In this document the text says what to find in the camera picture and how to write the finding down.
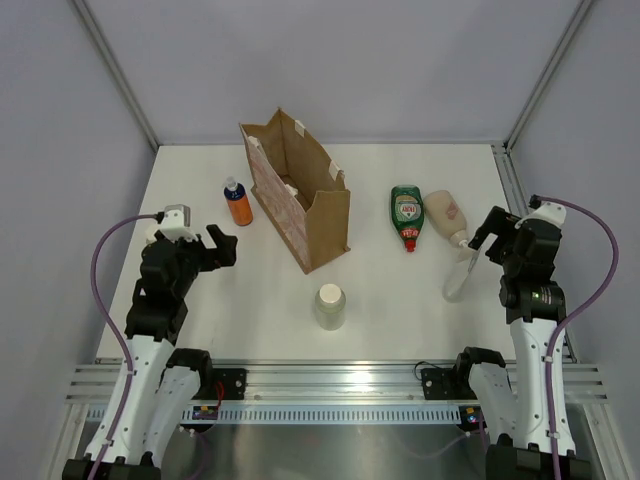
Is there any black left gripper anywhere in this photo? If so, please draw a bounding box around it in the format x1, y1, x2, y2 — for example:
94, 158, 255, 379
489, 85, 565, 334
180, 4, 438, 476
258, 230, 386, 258
168, 224, 236, 298

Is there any orange pump bottle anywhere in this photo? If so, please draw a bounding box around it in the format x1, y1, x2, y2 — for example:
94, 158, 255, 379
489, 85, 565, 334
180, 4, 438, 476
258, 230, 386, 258
223, 177, 253, 226

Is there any beige lotion pump bottle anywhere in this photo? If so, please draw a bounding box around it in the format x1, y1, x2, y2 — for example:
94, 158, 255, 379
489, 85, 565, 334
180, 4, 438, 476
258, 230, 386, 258
423, 190, 479, 262

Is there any green dish soap bottle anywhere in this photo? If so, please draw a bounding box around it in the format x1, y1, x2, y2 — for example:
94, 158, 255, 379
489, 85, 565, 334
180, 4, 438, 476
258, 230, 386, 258
390, 185, 425, 253

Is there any clear jar white lid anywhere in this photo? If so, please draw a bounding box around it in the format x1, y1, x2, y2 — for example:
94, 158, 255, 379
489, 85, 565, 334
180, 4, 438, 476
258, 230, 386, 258
314, 283, 346, 331

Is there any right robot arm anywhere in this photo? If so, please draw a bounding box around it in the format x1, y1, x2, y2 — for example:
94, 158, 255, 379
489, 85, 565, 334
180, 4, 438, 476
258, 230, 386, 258
452, 200, 593, 479

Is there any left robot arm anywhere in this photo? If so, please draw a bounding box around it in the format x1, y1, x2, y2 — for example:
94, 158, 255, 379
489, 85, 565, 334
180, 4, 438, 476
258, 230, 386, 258
62, 225, 238, 479

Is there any brown canvas tote bag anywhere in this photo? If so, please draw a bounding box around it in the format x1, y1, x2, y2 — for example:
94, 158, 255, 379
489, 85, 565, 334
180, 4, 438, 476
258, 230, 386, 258
239, 109, 351, 274

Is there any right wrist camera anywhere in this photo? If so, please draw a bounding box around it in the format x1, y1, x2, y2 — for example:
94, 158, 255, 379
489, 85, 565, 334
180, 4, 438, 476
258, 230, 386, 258
515, 195, 567, 229

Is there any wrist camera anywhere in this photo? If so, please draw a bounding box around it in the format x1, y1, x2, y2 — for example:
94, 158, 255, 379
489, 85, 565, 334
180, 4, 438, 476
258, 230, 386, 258
145, 204, 198, 245
515, 195, 567, 229

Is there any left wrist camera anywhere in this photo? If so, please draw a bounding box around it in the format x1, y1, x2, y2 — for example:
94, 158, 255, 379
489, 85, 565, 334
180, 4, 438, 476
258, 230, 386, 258
145, 204, 198, 245

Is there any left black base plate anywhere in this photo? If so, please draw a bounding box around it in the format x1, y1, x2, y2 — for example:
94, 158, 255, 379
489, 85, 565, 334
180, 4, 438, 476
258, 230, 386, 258
195, 368, 247, 401

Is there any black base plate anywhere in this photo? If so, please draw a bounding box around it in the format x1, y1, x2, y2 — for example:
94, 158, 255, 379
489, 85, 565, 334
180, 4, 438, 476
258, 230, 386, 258
420, 367, 476, 401
195, 368, 247, 401

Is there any aluminium rail frame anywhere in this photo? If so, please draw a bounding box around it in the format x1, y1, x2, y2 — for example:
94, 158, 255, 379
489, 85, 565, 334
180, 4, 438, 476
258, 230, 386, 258
64, 357, 609, 404

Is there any white slotted cable duct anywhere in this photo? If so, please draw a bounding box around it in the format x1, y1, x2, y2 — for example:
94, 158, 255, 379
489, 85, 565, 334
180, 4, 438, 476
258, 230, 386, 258
84, 405, 464, 424

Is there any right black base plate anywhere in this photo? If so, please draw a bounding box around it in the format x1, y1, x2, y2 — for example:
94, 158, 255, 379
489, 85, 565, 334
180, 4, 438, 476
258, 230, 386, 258
420, 367, 476, 401

